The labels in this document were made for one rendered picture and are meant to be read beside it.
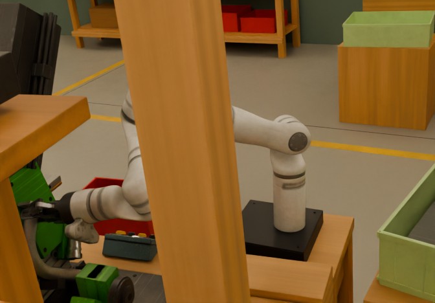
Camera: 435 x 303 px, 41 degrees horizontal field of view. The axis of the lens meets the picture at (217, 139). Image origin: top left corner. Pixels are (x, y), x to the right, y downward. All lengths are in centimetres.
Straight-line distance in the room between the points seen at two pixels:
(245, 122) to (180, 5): 90
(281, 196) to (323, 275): 26
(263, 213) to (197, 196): 110
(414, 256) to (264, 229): 42
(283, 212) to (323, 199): 198
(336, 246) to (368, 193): 199
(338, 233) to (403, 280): 25
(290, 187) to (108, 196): 60
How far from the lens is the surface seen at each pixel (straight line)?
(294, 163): 162
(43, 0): 914
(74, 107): 94
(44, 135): 88
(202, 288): 77
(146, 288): 155
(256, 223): 173
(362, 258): 313
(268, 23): 648
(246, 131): 148
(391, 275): 165
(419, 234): 179
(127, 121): 142
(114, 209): 121
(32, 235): 138
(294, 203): 165
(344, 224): 182
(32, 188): 144
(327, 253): 169
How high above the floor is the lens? 183
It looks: 24 degrees down
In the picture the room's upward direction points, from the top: 6 degrees counter-clockwise
